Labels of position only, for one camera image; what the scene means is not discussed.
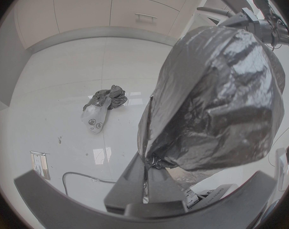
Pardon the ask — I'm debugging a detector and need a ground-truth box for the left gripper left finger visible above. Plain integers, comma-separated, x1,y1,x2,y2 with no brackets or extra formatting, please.
104,150,146,214

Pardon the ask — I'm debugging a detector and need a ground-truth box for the black cable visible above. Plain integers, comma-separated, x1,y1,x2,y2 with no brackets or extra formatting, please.
62,172,117,195

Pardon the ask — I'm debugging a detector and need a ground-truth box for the black plastic bag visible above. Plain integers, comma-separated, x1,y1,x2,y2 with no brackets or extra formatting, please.
137,25,286,191

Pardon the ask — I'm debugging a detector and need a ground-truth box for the white power cable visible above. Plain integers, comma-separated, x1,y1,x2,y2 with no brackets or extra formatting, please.
33,164,46,178

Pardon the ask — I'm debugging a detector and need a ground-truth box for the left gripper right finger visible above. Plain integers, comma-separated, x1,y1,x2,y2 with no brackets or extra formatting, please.
144,164,189,220

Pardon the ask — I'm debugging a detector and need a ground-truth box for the black plastic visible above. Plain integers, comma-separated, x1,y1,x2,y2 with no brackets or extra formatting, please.
88,85,128,110

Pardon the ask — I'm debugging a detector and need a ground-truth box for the beige cabinet with drawers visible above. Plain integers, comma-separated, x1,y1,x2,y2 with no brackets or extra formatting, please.
0,0,208,107

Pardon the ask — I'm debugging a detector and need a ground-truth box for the clear printed wrapper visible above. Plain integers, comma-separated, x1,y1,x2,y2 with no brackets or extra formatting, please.
81,97,111,135

